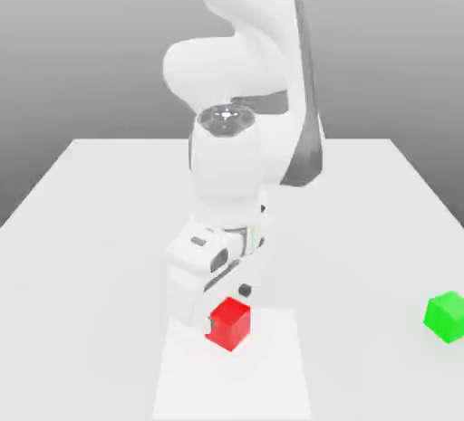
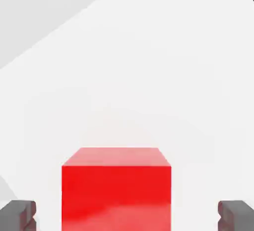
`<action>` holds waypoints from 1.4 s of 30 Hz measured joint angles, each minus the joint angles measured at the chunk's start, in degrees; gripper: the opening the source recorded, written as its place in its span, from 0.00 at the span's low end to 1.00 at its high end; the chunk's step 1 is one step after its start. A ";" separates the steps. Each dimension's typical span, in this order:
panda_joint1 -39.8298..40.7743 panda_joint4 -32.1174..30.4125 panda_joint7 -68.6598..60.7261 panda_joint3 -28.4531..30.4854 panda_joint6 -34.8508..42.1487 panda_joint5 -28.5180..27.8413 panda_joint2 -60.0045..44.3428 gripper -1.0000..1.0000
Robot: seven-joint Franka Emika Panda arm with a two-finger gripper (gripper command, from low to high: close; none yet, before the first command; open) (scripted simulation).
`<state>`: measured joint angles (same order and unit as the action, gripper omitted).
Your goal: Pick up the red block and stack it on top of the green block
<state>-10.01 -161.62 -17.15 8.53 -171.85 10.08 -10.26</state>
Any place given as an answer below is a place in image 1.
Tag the small red cube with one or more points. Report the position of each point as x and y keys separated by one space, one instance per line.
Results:
x=230 y=323

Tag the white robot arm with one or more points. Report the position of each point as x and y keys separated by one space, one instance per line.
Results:
x=232 y=66

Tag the small green cube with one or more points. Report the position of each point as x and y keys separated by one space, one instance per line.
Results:
x=445 y=316

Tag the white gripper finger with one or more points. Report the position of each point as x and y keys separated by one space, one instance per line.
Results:
x=245 y=290
x=209 y=326

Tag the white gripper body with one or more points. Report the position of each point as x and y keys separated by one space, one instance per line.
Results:
x=188 y=290

